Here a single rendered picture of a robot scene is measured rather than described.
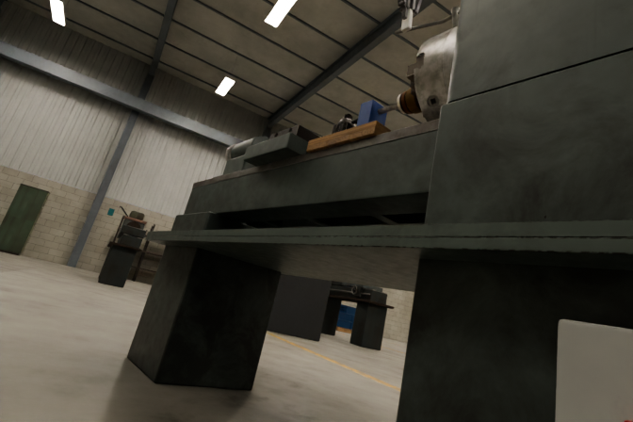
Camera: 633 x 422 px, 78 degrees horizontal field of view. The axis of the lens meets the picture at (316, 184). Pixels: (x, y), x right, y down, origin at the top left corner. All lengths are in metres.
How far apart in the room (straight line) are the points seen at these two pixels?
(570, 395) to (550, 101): 0.46
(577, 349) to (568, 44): 0.51
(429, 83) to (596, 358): 0.75
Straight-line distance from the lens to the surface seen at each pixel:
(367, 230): 0.77
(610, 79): 0.77
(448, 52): 1.09
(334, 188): 1.11
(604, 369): 0.56
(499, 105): 0.83
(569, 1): 0.91
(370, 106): 1.38
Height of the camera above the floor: 0.38
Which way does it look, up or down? 18 degrees up
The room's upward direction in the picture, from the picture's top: 13 degrees clockwise
